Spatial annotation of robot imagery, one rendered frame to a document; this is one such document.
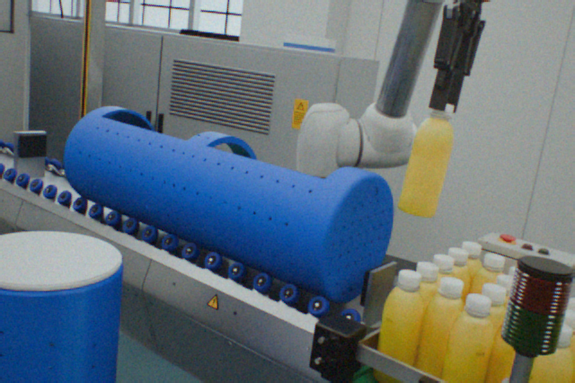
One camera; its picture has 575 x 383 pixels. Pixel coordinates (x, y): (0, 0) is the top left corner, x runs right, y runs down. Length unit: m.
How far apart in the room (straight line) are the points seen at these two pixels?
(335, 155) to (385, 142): 0.16
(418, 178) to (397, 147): 0.84
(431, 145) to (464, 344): 0.34
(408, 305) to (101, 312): 0.54
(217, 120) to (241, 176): 1.96
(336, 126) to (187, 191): 0.65
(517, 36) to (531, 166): 0.78
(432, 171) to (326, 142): 0.81
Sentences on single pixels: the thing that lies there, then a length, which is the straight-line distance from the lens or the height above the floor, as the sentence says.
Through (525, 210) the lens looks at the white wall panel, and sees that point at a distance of 4.02.
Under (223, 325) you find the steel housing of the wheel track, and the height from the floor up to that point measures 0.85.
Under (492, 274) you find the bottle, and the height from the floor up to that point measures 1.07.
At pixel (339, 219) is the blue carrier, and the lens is 1.19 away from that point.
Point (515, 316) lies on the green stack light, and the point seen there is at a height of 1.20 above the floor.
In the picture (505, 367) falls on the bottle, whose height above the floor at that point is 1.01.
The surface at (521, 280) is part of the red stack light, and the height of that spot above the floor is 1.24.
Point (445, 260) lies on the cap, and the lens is 1.21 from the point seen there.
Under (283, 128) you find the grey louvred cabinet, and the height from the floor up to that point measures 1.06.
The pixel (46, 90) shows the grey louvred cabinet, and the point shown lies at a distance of 4.18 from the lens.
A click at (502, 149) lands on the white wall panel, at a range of 3.99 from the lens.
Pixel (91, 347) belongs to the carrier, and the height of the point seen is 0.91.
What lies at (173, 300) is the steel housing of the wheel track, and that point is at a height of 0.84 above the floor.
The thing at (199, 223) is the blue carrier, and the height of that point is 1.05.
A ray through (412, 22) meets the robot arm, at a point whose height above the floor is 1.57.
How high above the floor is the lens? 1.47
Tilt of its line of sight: 13 degrees down
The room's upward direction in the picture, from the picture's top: 7 degrees clockwise
